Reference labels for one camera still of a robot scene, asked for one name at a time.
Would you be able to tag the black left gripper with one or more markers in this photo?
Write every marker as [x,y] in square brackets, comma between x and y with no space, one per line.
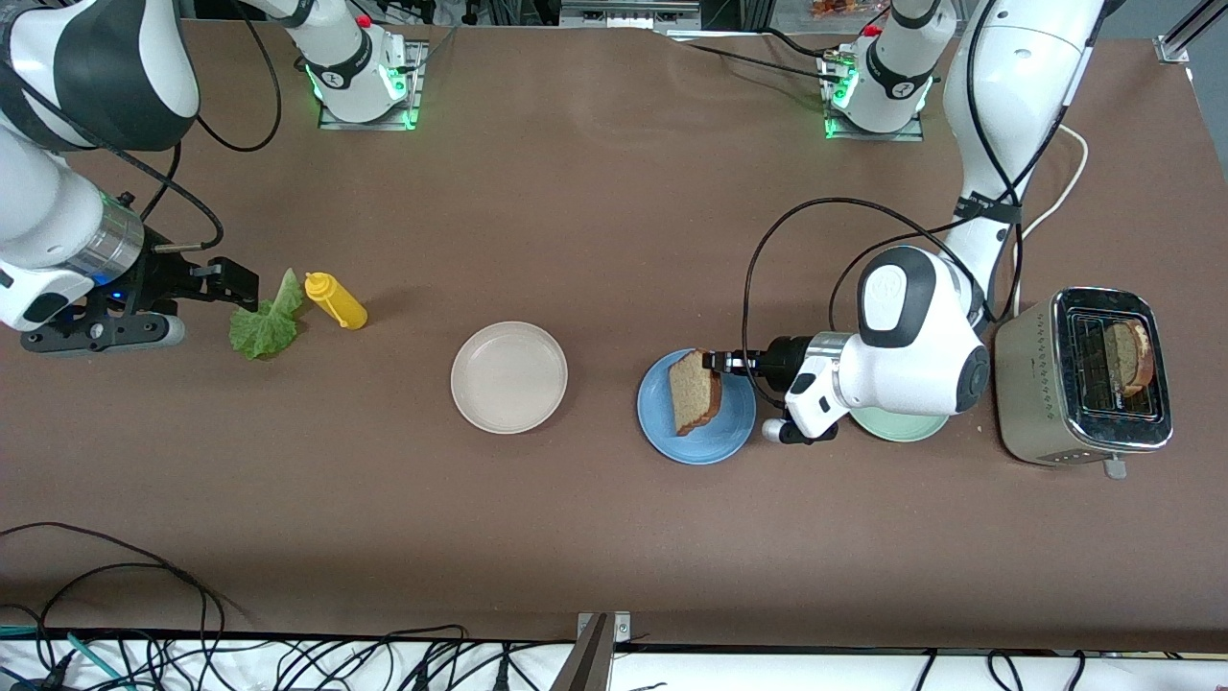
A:
[789,359]

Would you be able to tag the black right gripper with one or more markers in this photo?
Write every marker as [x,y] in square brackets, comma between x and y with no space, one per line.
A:
[160,279]

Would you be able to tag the green lettuce leaf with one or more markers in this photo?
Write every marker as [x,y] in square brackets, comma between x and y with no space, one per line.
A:
[264,331]

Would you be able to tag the brown bread slice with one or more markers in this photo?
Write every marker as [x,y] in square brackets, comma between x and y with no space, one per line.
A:
[693,393]
[1127,357]

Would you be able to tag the yellow squeeze sauce bottle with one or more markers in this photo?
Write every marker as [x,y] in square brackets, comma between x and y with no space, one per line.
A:
[341,305]

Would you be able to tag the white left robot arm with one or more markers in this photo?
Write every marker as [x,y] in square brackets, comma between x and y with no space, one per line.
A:
[1007,77]

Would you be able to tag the blue round plate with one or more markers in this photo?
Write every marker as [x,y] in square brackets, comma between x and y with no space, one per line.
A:
[710,446]

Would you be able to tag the green round plate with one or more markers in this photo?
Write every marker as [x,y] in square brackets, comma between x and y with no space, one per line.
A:
[902,430]

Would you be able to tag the beige round plate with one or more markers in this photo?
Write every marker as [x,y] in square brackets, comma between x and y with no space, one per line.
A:
[508,377]

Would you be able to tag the beige chrome toaster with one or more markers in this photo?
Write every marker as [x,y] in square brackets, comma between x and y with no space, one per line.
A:
[1031,384]

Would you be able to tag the orange snack packet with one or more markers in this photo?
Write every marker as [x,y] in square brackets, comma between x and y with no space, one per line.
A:
[835,8]

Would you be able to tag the silver metal box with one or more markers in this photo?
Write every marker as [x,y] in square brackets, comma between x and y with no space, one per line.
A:
[628,11]

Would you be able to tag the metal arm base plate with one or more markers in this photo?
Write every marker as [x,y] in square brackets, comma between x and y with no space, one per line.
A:
[911,132]
[415,91]

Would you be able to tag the grey metal bracket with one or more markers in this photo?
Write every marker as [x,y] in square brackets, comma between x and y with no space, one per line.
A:
[597,657]

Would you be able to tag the aluminium frame profile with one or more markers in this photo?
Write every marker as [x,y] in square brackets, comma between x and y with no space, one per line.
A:
[1175,46]

